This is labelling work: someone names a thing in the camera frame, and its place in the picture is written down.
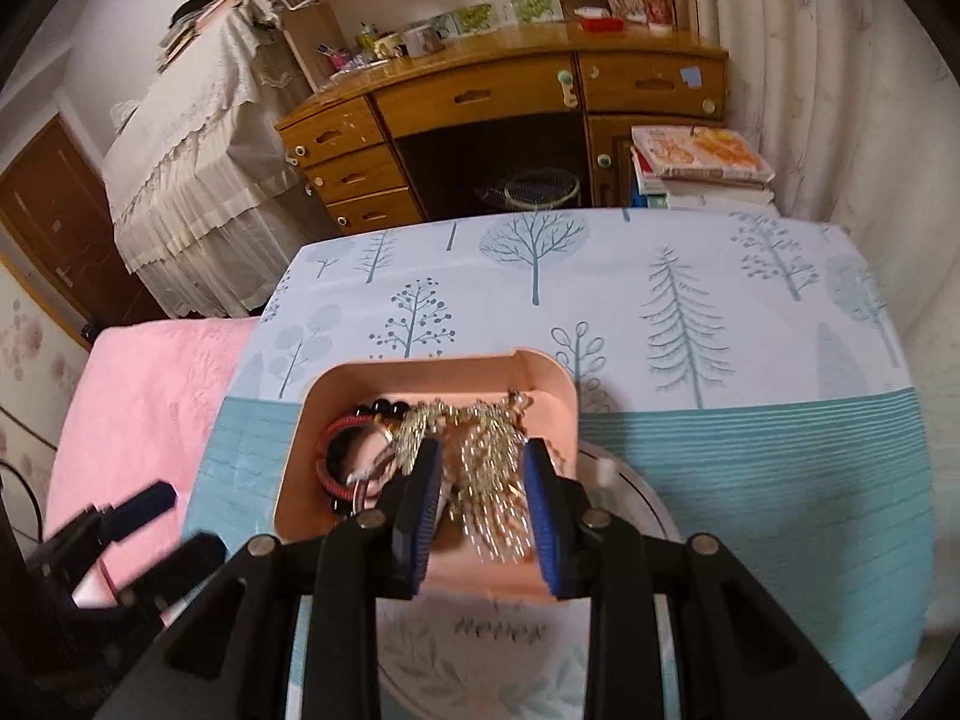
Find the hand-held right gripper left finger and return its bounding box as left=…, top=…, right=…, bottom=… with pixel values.
left=97, top=435, right=443, bottom=720

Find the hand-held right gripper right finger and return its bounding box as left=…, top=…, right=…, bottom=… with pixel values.
left=521, top=439, right=871, bottom=720

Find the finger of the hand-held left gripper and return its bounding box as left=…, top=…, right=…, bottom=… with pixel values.
left=45, top=481, right=178, bottom=565
left=112, top=532, right=227, bottom=620

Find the gold leaf hair ornament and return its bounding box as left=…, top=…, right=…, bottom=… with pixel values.
left=390, top=390, right=556, bottom=563

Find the black bead bracelet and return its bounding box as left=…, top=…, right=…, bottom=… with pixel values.
left=337, top=396, right=412, bottom=466

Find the red cord bracelet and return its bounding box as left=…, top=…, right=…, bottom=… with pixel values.
left=319, top=412, right=392, bottom=505

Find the pink plastic tray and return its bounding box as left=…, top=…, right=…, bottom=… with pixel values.
left=274, top=349, right=582, bottom=605

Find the pink blanket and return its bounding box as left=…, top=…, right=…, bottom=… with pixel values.
left=41, top=317, right=261, bottom=610

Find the tree print tablecloth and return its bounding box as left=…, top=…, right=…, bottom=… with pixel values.
left=180, top=208, right=938, bottom=720

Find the brown wooden door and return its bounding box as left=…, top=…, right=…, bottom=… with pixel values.
left=0, top=114, right=163, bottom=332

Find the lace covered piano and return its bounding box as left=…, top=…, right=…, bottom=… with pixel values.
left=101, top=0, right=313, bottom=320

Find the stack of cookbooks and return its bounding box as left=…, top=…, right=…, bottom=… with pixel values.
left=628, top=125, right=776, bottom=212

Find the wooden desk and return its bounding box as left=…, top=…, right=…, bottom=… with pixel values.
left=274, top=22, right=730, bottom=235

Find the pile of books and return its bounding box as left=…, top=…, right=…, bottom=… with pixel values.
left=156, top=0, right=250, bottom=74

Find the row of plant postcards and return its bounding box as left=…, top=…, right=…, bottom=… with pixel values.
left=427, top=0, right=564, bottom=35

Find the white floral curtain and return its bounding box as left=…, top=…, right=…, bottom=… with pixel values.
left=686, top=0, right=960, bottom=642

